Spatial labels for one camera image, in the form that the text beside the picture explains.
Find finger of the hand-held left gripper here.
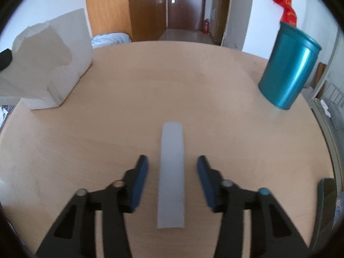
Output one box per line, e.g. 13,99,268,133
0,49,13,72

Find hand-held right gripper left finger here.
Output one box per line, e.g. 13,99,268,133
35,154,149,258

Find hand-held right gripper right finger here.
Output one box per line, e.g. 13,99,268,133
196,155,309,258

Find white foam strip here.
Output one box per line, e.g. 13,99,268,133
156,122,185,229

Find white foam box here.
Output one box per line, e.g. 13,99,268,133
0,8,94,111

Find light blue bedding bundle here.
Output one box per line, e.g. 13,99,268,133
91,32,132,49

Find wooden wardrobe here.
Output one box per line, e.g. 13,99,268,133
84,0,168,42

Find dark green chair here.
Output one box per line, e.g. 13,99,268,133
312,177,338,251

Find teal metal cup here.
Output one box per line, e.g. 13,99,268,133
258,21,322,111

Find dark brown entrance door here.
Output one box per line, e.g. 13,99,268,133
168,0,207,31

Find wooden side door frame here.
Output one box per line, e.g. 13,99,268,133
210,0,232,47

